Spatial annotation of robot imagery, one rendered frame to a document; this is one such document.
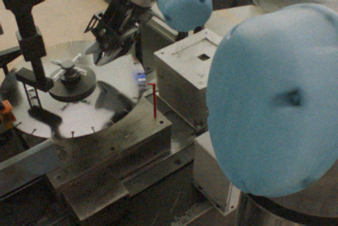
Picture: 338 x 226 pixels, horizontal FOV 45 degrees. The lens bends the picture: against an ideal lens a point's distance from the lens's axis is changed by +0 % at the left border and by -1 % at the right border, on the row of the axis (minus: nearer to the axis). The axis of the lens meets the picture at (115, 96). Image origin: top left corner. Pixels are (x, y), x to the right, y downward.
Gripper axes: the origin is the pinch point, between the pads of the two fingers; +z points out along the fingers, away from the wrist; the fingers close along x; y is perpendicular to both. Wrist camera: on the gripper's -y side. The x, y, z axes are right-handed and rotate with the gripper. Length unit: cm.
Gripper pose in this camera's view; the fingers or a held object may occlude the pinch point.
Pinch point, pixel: (100, 59)
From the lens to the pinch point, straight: 90.7
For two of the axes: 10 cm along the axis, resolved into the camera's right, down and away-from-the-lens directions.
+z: -4.3, 5.7, 7.0
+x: 6.9, 7.1, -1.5
